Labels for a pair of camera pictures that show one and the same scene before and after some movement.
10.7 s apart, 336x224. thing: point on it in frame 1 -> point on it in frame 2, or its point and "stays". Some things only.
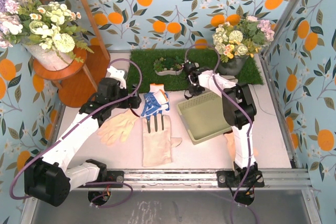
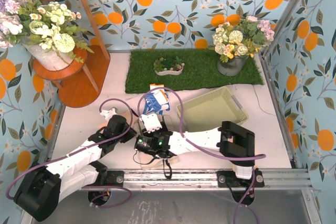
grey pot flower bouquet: (234, 43) stays
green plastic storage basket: (203, 117) stays
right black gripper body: (190, 85) -> (163, 127)
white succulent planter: (172, 66) stays
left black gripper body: (134, 99) -> (115, 120)
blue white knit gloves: (155, 101) stays
